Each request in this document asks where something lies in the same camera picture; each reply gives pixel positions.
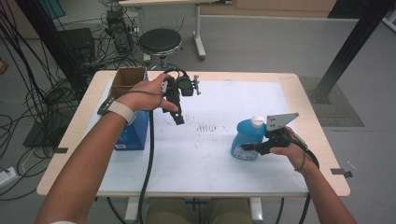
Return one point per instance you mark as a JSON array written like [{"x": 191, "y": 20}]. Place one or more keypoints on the person's white sleeve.
[{"x": 62, "y": 222}]

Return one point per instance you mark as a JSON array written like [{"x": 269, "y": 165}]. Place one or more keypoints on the white table leg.
[
  {"x": 132, "y": 211},
  {"x": 256, "y": 211}
]

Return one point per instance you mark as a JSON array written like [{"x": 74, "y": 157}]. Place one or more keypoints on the white-legged desk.
[{"x": 198, "y": 31}]

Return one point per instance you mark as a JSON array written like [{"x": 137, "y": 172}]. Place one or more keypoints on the black round stool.
[{"x": 160, "y": 40}]

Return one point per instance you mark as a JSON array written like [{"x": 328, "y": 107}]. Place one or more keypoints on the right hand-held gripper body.
[{"x": 278, "y": 138}]

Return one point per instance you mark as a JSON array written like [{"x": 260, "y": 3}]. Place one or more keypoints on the person's left hand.
[{"x": 144, "y": 96}]

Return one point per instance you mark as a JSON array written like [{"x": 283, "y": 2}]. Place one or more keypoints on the black metal post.
[
  {"x": 45, "y": 31},
  {"x": 355, "y": 40}
]

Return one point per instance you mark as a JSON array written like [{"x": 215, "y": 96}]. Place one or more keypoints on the blue bottle with white cap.
[{"x": 247, "y": 132}]

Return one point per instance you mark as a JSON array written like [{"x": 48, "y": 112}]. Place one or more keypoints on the black computer tower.
[{"x": 120, "y": 31}]

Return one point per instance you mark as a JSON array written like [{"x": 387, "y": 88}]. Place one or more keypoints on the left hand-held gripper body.
[{"x": 172, "y": 91}]

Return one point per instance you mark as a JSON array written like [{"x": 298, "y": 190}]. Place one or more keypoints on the blue cardboard box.
[{"x": 134, "y": 137}]

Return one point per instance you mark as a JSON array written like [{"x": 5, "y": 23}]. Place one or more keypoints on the white power strip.
[{"x": 7, "y": 177}]

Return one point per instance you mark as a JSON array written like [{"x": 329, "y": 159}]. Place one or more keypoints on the person's right hand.
[{"x": 299, "y": 155}]

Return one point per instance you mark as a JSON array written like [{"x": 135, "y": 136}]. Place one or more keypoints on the wooden cabinet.
[{"x": 264, "y": 6}]

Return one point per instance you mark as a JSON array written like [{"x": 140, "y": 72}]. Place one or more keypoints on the person's khaki trouser legs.
[{"x": 168, "y": 213}]

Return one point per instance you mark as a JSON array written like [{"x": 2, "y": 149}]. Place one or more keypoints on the black floor mat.
[{"x": 37, "y": 137}]

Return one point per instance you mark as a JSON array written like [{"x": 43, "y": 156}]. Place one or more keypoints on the white table mat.
[{"x": 202, "y": 168}]

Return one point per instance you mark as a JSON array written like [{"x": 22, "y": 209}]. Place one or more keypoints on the grey tape strip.
[
  {"x": 341, "y": 172},
  {"x": 60, "y": 150}
]

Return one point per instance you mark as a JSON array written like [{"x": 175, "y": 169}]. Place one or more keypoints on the black equipment box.
[{"x": 76, "y": 42}]

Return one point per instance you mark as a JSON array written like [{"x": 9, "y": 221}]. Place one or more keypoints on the wristwatch with white band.
[{"x": 123, "y": 110}]

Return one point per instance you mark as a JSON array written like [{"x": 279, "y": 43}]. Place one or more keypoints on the teal panel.
[{"x": 51, "y": 7}]

